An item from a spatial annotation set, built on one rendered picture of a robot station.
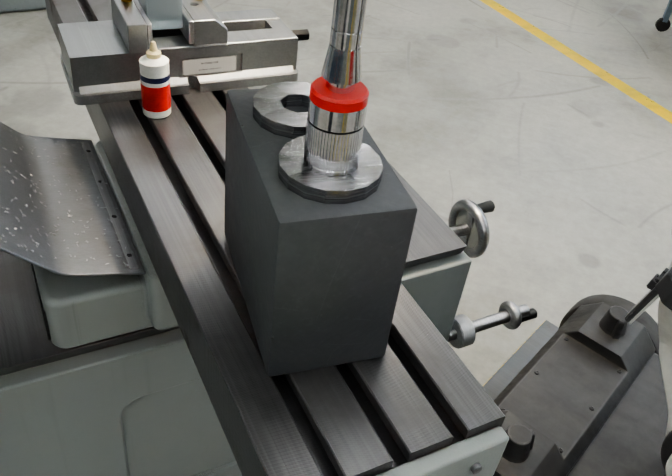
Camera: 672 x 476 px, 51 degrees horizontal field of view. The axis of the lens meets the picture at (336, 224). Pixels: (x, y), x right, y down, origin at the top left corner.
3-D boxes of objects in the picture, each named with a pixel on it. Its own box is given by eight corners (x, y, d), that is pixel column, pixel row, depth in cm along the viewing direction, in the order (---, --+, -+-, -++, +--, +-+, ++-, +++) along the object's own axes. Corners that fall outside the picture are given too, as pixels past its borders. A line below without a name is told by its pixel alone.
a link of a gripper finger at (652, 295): (639, 312, 77) (673, 279, 72) (627, 327, 75) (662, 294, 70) (627, 303, 77) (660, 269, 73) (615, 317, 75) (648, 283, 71)
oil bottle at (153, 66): (166, 104, 103) (163, 33, 97) (174, 117, 101) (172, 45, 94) (139, 107, 102) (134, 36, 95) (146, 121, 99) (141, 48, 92)
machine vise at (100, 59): (268, 43, 124) (271, -19, 117) (300, 81, 114) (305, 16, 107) (60, 60, 110) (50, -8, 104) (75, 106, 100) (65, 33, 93)
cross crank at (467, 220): (463, 229, 147) (476, 183, 140) (496, 264, 139) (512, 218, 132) (398, 245, 140) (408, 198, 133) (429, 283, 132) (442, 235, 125)
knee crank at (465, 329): (523, 307, 144) (531, 285, 140) (542, 327, 139) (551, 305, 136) (435, 335, 135) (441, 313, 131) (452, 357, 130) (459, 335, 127)
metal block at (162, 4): (172, 12, 109) (171, -26, 105) (183, 28, 105) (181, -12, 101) (138, 14, 107) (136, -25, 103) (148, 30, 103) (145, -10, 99)
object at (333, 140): (294, 150, 60) (299, 88, 56) (342, 142, 62) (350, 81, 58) (318, 180, 57) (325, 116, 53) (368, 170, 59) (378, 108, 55)
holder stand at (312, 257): (322, 221, 85) (340, 71, 73) (386, 357, 69) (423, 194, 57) (223, 232, 82) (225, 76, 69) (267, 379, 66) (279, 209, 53)
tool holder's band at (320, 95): (299, 88, 56) (300, 77, 56) (350, 81, 58) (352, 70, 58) (325, 116, 53) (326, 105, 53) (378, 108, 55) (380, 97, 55)
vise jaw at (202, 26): (204, 11, 114) (204, -13, 112) (228, 43, 106) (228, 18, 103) (168, 14, 112) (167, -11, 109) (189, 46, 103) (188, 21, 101)
